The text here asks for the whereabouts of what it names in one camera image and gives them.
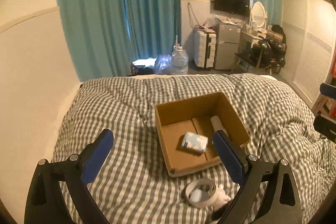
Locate grey checkered duvet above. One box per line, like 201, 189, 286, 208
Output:
52, 74, 335, 223

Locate white tube in box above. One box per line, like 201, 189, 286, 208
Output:
210, 115, 229, 136

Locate white dressing table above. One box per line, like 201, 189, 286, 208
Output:
231, 31, 268, 75

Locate white tape roll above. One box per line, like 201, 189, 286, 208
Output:
185, 178, 217, 209

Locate white louvered wardrobe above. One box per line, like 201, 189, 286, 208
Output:
280, 0, 335, 108

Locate white suitcase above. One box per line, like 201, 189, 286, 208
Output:
194, 28, 217, 69

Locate blue white tissue pack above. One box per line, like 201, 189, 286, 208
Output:
181, 132, 209, 154

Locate open cardboard box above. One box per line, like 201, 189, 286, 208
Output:
155, 92, 250, 178

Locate black wall television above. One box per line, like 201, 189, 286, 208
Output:
214, 0, 250, 16

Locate silver mini fridge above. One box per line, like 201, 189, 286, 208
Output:
214, 23, 240, 71

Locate large clear water bottle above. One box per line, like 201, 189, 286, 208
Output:
170, 46, 189, 75

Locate black garbage bags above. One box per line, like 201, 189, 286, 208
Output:
249, 24, 287, 74

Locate clear plastic bag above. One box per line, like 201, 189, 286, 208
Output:
154, 55, 171, 75

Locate teal window curtain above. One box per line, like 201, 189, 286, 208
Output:
57, 0, 181, 81

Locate oval white vanity mirror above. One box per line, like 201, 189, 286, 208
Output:
251, 1, 268, 28

